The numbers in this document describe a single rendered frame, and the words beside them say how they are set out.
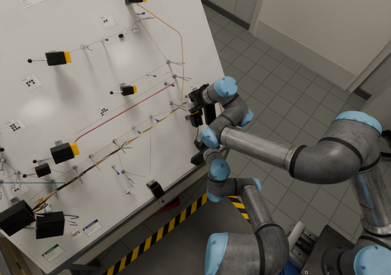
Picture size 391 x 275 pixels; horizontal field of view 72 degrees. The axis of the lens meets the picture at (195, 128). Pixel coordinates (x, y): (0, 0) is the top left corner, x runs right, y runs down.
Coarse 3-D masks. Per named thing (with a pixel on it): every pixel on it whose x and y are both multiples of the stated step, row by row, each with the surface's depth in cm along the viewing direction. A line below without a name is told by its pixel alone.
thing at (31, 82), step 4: (28, 76) 95; (32, 76) 96; (36, 76) 97; (24, 80) 95; (28, 80) 96; (32, 80) 96; (36, 80) 97; (24, 84) 95; (28, 84) 96; (32, 84) 97; (36, 84) 97; (40, 84) 98; (28, 88) 96; (32, 88) 97
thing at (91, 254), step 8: (152, 208) 167; (136, 216) 157; (144, 216) 169; (128, 224) 158; (136, 224) 171; (120, 232) 160; (104, 240) 150; (112, 240) 162; (96, 248) 151; (104, 248) 163; (88, 256) 154; (80, 264) 154
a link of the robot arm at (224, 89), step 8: (216, 80) 99; (224, 80) 95; (232, 80) 96; (208, 88) 103; (216, 88) 96; (224, 88) 94; (232, 88) 95; (208, 96) 103; (216, 96) 99; (224, 96) 96; (232, 96) 97; (224, 104) 99
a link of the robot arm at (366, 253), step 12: (360, 240) 89; (372, 240) 86; (348, 252) 90; (360, 252) 83; (372, 252) 81; (384, 252) 81; (348, 264) 87; (360, 264) 81; (372, 264) 80; (384, 264) 80
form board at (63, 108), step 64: (0, 0) 86; (64, 0) 95; (192, 0) 120; (0, 64) 90; (128, 64) 113; (192, 64) 129; (0, 128) 95; (64, 128) 106; (128, 128) 120; (192, 128) 139; (64, 192) 113; (64, 256) 121
